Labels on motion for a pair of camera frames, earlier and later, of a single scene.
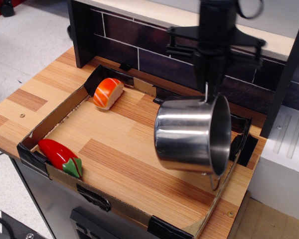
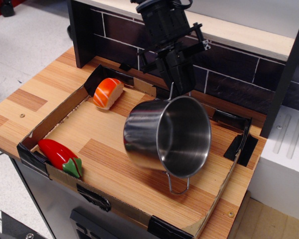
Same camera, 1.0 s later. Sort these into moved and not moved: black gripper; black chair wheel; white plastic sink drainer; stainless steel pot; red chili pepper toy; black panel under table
Moved: black gripper; stainless steel pot
Not moved: black panel under table; black chair wheel; red chili pepper toy; white plastic sink drainer
